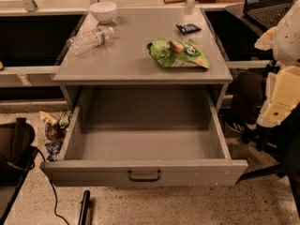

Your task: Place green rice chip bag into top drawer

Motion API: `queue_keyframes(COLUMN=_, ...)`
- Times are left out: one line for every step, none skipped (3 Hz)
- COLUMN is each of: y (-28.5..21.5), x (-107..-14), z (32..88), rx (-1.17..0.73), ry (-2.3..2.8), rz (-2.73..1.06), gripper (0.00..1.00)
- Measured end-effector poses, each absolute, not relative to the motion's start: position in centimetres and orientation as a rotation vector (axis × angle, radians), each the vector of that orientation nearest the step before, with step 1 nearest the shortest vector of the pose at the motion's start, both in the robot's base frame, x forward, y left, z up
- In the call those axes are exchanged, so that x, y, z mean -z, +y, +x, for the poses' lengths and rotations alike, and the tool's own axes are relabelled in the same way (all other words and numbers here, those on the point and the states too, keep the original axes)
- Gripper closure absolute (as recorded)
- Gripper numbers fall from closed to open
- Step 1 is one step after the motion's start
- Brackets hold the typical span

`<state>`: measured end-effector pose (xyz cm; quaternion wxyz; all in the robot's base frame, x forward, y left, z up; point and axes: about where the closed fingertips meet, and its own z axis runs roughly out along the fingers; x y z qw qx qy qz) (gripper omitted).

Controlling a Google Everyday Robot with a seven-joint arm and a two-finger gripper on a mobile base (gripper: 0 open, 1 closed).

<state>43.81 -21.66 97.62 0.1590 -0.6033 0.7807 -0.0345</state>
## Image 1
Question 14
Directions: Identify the clear plastic water bottle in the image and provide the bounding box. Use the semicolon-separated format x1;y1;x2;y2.
67;26;114;55

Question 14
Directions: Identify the black office chair base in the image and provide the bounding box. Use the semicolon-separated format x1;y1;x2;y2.
238;122;300;218

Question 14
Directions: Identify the black and white sneaker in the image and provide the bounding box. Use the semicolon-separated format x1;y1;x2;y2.
225;117;257;134

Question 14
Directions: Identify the green rice chip bag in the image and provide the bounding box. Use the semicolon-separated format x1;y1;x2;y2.
147;39;210;69

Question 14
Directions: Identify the grey cabinet with top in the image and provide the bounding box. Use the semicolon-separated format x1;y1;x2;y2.
53;7;232;108

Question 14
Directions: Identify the black drawer handle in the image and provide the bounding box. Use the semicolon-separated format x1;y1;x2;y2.
127;170;161;183

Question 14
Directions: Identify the green checkered snack bag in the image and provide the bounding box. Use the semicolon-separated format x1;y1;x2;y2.
59;111;72;128

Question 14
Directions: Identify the yellow snack bag on floor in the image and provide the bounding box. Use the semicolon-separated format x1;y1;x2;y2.
39;111;59;126

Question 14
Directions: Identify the open grey top drawer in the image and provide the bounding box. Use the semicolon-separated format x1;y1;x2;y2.
40;87;248;187

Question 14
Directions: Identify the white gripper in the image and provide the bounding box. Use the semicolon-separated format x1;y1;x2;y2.
254;27;300;128

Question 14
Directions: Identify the person's dark trouser leg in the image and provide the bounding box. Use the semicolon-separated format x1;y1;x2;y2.
232;71;265;127

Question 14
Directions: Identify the black cable on floor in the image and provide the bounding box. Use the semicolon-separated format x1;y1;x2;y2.
37;147;70;225

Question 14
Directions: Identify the brown snack bag on floor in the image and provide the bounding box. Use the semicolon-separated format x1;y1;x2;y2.
45;124;65;143

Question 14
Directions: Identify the black chair at left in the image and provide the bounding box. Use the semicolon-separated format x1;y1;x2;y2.
0;118;37;225

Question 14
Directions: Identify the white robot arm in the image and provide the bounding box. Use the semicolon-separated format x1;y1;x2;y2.
254;0;300;128

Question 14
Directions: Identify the black pole at bottom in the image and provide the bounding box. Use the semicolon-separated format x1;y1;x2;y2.
78;190;91;225

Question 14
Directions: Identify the wooden stick in background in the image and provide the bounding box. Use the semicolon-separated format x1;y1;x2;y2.
163;0;186;4

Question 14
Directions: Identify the black laptop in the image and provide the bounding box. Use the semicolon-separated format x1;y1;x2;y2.
243;0;293;29

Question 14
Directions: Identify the blue snack bag on floor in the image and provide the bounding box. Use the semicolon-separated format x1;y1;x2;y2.
45;142;62;161

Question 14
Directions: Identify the black calculator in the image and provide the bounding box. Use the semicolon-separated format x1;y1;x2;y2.
176;23;201;35

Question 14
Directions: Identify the white ceramic bowl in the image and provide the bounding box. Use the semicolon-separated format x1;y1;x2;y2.
89;2;117;23

